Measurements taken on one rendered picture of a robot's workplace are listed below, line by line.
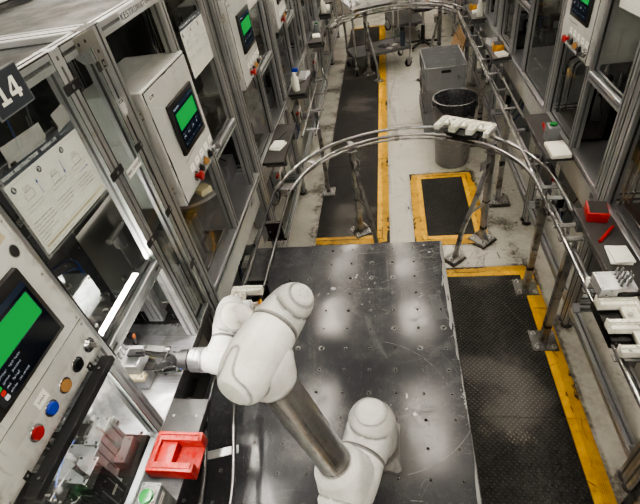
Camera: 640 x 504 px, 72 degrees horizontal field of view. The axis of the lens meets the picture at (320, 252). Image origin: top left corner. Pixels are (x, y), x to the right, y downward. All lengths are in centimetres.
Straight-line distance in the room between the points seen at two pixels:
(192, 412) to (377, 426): 65
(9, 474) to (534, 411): 225
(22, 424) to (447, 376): 141
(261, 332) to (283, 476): 82
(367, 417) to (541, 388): 144
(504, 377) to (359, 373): 107
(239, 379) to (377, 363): 101
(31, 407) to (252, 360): 50
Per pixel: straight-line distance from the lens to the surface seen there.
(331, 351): 199
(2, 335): 111
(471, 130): 305
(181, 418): 172
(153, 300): 195
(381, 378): 189
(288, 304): 108
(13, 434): 120
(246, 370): 102
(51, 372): 126
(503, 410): 264
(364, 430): 150
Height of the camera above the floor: 228
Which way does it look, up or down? 41 degrees down
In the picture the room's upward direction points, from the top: 11 degrees counter-clockwise
